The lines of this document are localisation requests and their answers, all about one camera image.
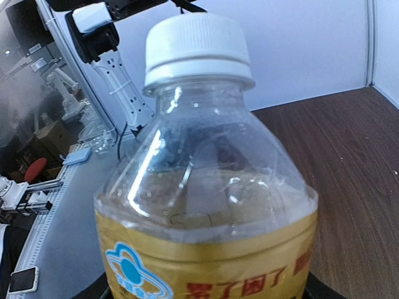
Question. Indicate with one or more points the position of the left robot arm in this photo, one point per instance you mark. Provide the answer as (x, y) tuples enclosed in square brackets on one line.
[(91, 23)]

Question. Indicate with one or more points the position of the aluminium corner post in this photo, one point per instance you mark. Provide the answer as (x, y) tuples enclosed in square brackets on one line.
[(87, 77), (382, 48)]

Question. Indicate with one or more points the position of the white small robot base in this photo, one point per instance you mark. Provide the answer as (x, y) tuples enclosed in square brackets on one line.
[(17, 198)]

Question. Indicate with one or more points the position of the light blue pad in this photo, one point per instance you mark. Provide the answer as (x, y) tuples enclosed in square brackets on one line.
[(77, 157)]

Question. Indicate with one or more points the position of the red round stool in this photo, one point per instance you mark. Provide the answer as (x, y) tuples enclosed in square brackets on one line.
[(35, 170)]

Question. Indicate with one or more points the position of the right aluminium corner post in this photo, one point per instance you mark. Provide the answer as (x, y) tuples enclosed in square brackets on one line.
[(382, 48)]

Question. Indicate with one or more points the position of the cardboard box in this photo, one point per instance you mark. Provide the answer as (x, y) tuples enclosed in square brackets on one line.
[(55, 137)]

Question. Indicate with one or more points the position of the white bottle cap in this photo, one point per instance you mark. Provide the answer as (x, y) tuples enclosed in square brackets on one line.
[(196, 45)]

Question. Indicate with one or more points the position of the left aluminium corner post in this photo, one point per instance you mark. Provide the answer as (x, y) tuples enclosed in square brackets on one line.
[(87, 77)]

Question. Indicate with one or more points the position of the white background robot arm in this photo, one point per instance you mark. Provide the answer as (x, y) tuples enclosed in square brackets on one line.
[(66, 86)]

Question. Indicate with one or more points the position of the person in white shirt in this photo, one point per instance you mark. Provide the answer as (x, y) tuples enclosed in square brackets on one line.
[(12, 242)]

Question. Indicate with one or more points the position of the white smartphone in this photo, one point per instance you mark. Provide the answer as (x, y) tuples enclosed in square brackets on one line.
[(24, 281)]

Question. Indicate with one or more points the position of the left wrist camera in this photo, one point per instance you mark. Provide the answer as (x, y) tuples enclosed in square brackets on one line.
[(123, 91)]

